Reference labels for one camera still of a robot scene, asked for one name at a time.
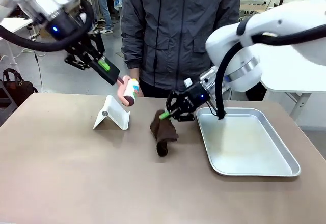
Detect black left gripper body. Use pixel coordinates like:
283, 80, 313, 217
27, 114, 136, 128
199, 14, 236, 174
38, 9, 89, 43

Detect person's right hand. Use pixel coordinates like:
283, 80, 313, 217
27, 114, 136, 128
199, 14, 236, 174
126, 67, 141, 82

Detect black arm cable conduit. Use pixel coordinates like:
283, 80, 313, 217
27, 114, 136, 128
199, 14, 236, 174
0, 0, 94, 53
214, 17, 326, 121

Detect wooden background desk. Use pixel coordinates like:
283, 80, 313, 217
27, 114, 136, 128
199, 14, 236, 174
239, 0, 272, 18

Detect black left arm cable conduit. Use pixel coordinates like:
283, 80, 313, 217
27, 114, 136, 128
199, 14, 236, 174
0, 0, 94, 53

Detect brown cloth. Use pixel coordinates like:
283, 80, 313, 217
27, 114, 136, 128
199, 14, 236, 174
149, 109, 180, 158

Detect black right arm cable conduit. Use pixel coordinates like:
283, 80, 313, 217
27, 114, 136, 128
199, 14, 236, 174
214, 17, 326, 121

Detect white lint roller stand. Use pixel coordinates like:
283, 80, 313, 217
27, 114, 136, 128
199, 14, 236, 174
93, 94, 131, 131

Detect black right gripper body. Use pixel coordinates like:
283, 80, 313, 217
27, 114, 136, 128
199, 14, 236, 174
182, 82, 212, 114

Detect silver metal tray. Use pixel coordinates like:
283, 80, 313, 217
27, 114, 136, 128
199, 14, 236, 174
195, 107, 302, 177

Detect person in grey jacket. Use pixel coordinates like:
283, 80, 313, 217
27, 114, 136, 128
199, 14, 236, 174
121, 0, 245, 99

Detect white background table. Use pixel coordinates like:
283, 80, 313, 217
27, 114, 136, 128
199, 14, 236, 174
0, 17, 34, 66

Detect background person in jeans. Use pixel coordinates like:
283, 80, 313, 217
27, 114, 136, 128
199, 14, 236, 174
92, 0, 115, 35

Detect pink handled lint roller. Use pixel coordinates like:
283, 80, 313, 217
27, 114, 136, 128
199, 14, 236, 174
117, 75, 140, 107

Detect person's right forearm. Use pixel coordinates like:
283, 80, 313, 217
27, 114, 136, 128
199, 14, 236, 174
121, 24, 142, 70

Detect brown handbag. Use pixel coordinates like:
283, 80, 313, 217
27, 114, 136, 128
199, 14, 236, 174
0, 68, 39, 101

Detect white side table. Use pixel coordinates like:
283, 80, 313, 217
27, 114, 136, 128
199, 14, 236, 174
259, 75, 326, 120

